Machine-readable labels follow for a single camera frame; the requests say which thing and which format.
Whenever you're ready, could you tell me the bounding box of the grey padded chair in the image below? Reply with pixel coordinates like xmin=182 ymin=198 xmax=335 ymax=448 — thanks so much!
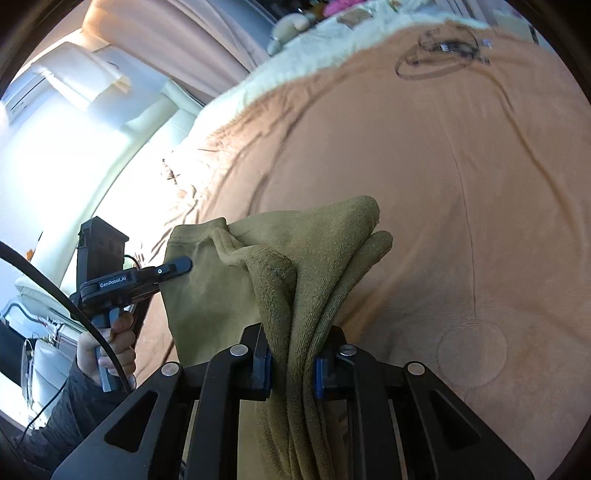
xmin=10 ymin=296 xmax=83 ymax=424

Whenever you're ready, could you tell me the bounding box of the cream duvet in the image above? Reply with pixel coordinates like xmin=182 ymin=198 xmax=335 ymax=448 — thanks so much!
xmin=174 ymin=1 xmax=488 ymax=154

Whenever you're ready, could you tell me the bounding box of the brown plush bear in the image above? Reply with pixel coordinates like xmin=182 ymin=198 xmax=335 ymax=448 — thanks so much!
xmin=337 ymin=8 xmax=373 ymax=29

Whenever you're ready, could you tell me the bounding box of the person's left hand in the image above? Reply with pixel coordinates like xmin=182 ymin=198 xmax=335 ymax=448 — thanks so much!
xmin=75 ymin=311 xmax=139 ymax=391

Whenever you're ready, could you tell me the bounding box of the pink clothing pile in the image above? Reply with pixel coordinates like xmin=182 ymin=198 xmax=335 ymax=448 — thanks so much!
xmin=322 ymin=0 xmax=365 ymax=18

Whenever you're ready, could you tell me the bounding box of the olive cat print t-shirt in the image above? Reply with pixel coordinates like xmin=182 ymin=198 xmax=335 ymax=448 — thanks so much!
xmin=161 ymin=196 xmax=393 ymax=479

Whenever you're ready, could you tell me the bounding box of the cream upholstered headboard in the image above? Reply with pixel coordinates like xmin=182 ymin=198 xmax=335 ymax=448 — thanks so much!
xmin=13 ymin=78 xmax=206 ymax=296

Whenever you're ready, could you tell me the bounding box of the black coiled cable on bed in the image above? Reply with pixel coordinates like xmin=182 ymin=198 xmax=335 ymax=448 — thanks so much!
xmin=394 ymin=25 xmax=493 ymax=82

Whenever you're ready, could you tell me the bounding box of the dark sleeve left forearm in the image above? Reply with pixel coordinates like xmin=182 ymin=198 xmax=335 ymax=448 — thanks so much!
xmin=1 ymin=364 xmax=127 ymax=479

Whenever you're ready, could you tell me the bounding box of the orange bed blanket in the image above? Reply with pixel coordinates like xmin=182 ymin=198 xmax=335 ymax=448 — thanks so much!
xmin=133 ymin=20 xmax=591 ymax=480

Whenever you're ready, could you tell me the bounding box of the beige plush toy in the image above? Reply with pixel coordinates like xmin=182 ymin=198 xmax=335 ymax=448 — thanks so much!
xmin=266 ymin=13 xmax=311 ymax=56

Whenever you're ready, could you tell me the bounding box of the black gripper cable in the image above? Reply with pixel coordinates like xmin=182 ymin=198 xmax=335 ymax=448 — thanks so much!
xmin=0 ymin=240 xmax=136 ymax=393

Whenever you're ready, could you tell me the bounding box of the pink curtain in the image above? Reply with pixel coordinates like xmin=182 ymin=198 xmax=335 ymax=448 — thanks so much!
xmin=83 ymin=0 xmax=276 ymax=102

